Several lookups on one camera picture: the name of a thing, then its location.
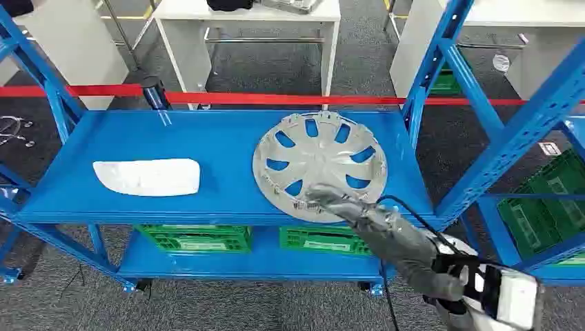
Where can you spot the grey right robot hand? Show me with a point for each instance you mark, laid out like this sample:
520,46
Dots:
393,237

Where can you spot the silver plastic wheel hubcap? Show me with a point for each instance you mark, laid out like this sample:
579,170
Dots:
320,160

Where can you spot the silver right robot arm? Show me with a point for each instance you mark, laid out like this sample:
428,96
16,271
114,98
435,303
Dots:
457,320

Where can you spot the green plastic crate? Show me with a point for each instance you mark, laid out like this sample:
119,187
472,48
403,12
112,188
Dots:
444,84
196,238
322,240
546,205

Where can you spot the blue steel shelf rack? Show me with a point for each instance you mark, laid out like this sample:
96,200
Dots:
219,151
525,132

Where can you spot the red barrier tape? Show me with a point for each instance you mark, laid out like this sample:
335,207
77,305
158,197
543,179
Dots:
274,98

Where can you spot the white round disc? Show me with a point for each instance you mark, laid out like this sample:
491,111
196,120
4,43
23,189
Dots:
501,62

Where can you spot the white table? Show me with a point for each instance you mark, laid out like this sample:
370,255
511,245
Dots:
539,41
77,45
247,16

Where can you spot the white plastic mirror cover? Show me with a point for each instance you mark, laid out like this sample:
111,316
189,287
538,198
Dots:
148,177

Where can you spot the silver metal tray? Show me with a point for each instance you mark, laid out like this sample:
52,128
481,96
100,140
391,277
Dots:
290,4

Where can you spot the black bag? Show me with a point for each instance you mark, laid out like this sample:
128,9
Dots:
230,4

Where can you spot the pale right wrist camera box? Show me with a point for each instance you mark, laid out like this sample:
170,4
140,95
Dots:
518,297

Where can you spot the black barrier post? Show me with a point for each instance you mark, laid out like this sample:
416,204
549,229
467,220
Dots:
153,91

